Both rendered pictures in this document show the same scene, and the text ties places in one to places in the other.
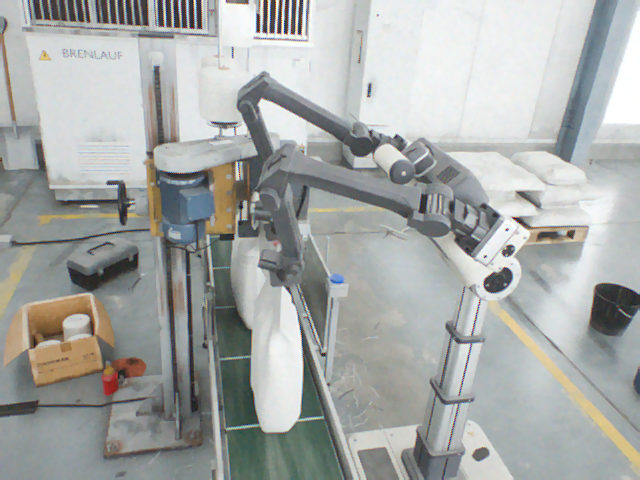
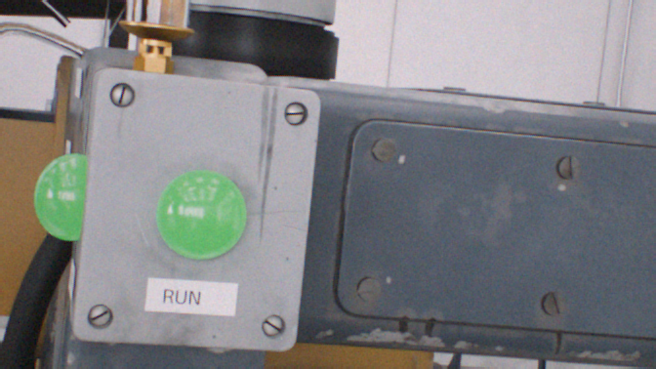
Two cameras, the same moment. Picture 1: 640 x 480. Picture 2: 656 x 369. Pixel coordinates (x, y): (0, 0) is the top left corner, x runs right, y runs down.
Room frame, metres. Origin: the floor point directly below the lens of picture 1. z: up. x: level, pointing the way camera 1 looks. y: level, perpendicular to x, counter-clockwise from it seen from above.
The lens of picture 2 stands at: (2.11, -0.41, 1.32)
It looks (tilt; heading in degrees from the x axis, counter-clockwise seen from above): 3 degrees down; 92
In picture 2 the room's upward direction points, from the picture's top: 6 degrees clockwise
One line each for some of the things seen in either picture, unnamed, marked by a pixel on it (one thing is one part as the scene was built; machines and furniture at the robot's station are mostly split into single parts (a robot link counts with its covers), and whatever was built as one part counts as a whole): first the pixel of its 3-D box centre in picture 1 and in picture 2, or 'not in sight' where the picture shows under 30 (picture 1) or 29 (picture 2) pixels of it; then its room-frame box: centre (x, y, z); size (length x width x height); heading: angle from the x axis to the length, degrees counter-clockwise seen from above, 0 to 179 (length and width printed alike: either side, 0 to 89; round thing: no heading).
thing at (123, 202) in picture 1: (121, 202); not in sight; (1.91, 0.78, 1.13); 0.18 x 0.11 x 0.18; 15
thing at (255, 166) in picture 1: (274, 177); (373, 345); (2.12, 0.22, 1.21); 0.30 x 0.25 x 0.30; 15
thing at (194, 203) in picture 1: (196, 205); not in sight; (1.68, 0.43, 1.25); 0.10 x 0.08 x 0.12; 130
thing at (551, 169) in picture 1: (547, 167); not in sight; (4.74, -2.00, 0.56); 0.67 x 0.43 x 0.15; 15
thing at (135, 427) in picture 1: (155, 395); not in sight; (1.97, 0.74, 0.10); 0.50 x 0.42 x 0.20; 15
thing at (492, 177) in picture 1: (500, 177); not in sight; (4.34, -1.47, 0.56); 0.66 x 0.42 x 0.15; 105
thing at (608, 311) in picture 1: (612, 310); not in sight; (3.05, -1.96, 0.13); 0.30 x 0.30 x 0.26
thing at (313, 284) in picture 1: (305, 263); not in sight; (2.62, 0.07, 0.54); 1.05 x 0.02 x 0.41; 15
